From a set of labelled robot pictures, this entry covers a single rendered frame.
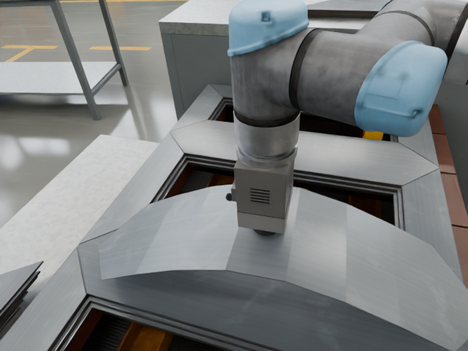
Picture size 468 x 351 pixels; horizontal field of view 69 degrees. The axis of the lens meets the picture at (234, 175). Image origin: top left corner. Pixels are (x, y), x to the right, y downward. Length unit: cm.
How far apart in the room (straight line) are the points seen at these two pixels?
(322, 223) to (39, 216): 78
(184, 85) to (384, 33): 114
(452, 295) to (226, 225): 36
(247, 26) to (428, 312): 45
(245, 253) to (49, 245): 61
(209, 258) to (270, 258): 9
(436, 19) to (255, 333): 49
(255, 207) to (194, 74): 99
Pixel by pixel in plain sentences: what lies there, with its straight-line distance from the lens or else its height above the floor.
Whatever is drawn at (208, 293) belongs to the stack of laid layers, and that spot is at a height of 84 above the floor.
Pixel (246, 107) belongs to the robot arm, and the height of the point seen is 123.
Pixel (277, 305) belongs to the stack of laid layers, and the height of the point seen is 84.
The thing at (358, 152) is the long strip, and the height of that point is 84.
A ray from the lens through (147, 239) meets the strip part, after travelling 61.
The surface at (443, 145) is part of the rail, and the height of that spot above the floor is 83.
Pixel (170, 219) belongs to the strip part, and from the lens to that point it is 61.
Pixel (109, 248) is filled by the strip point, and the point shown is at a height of 90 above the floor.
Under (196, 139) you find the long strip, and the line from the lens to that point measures 100.
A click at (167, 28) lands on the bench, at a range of 135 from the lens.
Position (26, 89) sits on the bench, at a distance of 334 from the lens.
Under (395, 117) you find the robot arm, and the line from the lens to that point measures 30.
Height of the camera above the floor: 140
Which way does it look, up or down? 40 degrees down
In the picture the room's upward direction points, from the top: 4 degrees counter-clockwise
